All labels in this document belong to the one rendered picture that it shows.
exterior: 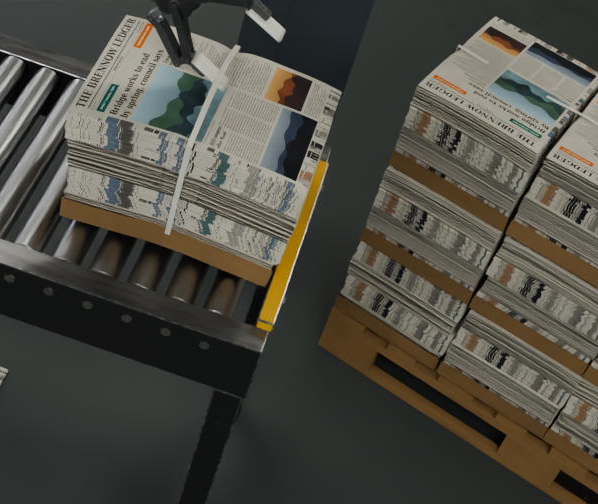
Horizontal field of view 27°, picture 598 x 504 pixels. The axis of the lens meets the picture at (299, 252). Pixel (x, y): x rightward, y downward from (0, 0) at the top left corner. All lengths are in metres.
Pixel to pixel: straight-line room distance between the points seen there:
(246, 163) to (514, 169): 0.80
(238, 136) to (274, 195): 0.11
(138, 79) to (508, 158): 0.86
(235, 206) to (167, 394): 1.02
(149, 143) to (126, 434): 1.04
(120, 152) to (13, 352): 1.07
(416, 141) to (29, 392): 1.02
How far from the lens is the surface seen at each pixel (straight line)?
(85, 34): 3.86
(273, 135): 1.99
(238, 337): 1.98
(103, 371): 2.93
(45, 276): 2.01
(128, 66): 2.05
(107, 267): 2.04
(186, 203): 2.00
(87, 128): 1.96
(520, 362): 2.84
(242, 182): 1.93
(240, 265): 2.04
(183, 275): 2.05
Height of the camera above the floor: 2.26
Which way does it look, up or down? 43 degrees down
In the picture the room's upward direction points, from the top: 19 degrees clockwise
